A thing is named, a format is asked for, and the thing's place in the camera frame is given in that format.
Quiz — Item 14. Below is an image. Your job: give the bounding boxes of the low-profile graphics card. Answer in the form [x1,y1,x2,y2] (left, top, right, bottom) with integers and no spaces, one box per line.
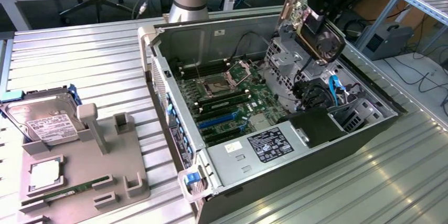
[278,0,347,65]

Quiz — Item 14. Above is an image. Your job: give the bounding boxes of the grey equipment box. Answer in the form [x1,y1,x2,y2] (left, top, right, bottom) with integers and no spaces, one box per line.
[360,24,416,61]

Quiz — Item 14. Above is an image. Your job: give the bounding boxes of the silver metal drive cage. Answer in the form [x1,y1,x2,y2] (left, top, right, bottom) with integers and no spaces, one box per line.
[263,22,351,109]

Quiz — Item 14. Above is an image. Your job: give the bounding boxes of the metal socket cover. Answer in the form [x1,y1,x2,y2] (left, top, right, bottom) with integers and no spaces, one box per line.
[223,60,254,79]

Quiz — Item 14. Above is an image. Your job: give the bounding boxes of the CPU socket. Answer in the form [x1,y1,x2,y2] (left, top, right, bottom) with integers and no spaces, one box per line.
[199,76,234,96]

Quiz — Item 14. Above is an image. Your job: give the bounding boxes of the thin locking lever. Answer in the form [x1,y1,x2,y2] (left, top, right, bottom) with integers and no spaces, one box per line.
[192,58,203,82]

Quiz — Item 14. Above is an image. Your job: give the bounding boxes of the silver disk bay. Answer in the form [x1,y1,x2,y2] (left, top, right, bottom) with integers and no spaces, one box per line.
[327,97,400,134]

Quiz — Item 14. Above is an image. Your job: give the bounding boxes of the green RAM stick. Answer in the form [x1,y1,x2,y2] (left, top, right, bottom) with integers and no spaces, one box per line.
[22,178,108,208]
[202,97,246,111]

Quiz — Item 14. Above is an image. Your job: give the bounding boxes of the black plastic air shroud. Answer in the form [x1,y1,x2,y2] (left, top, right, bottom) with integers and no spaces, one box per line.
[278,107,346,148]

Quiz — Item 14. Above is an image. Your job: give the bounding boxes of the silver chipset heatsink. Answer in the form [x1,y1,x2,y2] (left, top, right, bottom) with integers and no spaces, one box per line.
[251,115,278,128]

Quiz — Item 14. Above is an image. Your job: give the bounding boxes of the blue expansion slot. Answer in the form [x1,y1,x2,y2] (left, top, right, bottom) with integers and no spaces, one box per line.
[198,111,240,130]

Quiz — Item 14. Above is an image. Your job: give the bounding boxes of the black expansion slot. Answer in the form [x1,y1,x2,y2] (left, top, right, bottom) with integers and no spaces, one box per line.
[206,131,248,145]
[202,125,246,138]

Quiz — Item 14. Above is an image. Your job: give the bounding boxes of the black office chair base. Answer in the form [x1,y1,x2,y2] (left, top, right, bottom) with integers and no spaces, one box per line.
[58,0,138,25]

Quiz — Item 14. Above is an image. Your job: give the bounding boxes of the silver power supply unit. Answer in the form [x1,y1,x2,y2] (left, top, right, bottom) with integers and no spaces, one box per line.
[204,122,311,193]

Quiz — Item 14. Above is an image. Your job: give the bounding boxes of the open grey PC case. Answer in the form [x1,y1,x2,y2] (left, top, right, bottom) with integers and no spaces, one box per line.
[138,11,410,218]

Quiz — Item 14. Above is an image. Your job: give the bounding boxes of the hard disk drive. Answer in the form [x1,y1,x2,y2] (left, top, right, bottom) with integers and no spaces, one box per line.
[0,84,86,146]

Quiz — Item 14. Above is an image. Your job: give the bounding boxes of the grey parts rack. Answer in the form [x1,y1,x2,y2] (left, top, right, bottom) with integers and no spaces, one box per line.
[18,104,152,224]

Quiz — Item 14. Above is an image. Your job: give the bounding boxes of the silver CPU chip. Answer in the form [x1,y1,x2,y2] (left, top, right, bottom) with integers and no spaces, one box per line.
[28,159,63,192]

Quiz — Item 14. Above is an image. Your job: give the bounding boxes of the black coiled cable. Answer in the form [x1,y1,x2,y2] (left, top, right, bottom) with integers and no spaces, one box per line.
[344,19,368,38]

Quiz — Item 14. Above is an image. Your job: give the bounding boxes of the aluminium slat table frame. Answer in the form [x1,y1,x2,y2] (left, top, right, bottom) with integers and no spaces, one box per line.
[363,0,448,59]

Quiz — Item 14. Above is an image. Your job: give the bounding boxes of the black looped wire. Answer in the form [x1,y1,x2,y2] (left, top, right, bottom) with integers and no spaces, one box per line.
[235,31,271,59]

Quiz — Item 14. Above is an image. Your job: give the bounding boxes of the blue data wire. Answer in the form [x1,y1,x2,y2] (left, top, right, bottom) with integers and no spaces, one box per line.
[328,74,355,106]

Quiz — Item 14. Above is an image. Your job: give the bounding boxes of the black wire bundle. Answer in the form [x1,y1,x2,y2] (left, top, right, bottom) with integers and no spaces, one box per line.
[292,78,334,109]

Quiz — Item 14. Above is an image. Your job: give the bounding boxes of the black floor cable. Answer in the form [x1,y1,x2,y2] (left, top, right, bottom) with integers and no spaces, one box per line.
[383,50,448,95]

